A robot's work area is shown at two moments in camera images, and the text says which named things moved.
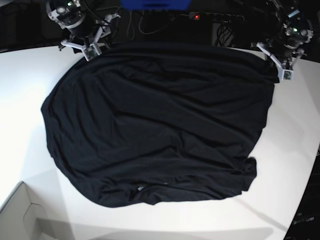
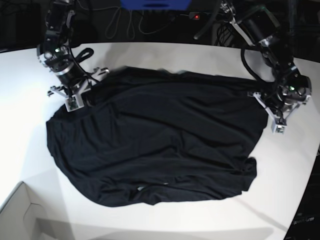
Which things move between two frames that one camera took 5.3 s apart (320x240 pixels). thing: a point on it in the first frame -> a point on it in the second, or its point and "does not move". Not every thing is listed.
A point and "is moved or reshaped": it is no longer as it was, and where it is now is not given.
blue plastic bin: [156, 5] does not move
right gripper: [285, 56] -> [282, 102]
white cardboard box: [23, 217] does not move
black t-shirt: [137, 124] is moved or reshaped
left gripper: [94, 38] -> [75, 91]
